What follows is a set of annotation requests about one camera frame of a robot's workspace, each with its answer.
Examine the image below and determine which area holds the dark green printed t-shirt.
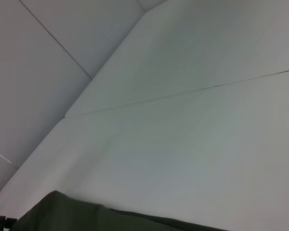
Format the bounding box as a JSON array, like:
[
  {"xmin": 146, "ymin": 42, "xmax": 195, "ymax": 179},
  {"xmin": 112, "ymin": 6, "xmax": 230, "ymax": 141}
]
[{"xmin": 11, "ymin": 190, "xmax": 232, "ymax": 231}]

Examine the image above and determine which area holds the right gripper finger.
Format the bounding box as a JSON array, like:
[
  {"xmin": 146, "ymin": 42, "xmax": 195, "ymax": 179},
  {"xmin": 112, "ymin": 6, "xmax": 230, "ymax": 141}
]
[{"xmin": 0, "ymin": 214, "xmax": 17, "ymax": 229}]

